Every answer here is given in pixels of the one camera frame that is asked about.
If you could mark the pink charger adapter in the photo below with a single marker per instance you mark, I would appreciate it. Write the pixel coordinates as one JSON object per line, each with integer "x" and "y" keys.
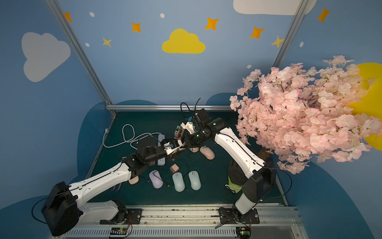
{"x": 174, "y": 168}
{"x": 178, "y": 132}

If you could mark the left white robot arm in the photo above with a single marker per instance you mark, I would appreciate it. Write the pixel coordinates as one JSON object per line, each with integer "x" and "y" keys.
{"x": 65, "y": 206}

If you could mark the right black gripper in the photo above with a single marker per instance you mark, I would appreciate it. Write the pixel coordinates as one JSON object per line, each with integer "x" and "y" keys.
{"x": 185, "y": 135}

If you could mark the pink mouse near strip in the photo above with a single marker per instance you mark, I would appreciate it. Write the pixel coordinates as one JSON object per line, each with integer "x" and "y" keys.
{"x": 194, "y": 149}

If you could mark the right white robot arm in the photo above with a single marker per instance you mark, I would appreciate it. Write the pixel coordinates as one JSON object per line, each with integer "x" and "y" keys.
{"x": 260, "y": 174}

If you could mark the pink cherry blossom tree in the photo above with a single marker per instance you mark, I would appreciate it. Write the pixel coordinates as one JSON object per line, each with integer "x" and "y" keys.
{"x": 297, "y": 114}

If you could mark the light green wireless mouse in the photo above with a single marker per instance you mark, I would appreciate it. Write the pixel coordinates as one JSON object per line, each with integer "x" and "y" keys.
{"x": 178, "y": 180}

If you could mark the aluminium frame rail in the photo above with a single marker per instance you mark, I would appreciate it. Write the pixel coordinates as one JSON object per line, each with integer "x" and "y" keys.
{"x": 162, "y": 108}

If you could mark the beige pink wireless mouse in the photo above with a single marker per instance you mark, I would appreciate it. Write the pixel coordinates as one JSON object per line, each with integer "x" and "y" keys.
{"x": 134, "y": 180}

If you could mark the purple wireless mouse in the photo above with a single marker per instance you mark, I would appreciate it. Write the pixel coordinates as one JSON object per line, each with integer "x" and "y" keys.
{"x": 156, "y": 179}

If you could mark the purple pink garden fork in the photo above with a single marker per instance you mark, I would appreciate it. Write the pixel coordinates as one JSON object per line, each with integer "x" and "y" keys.
{"x": 116, "y": 187}

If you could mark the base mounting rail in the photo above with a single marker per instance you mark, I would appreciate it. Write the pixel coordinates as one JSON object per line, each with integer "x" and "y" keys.
{"x": 210, "y": 221}

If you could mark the black green work glove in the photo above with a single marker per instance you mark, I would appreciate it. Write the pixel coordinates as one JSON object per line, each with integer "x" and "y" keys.
{"x": 236, "y": 177}

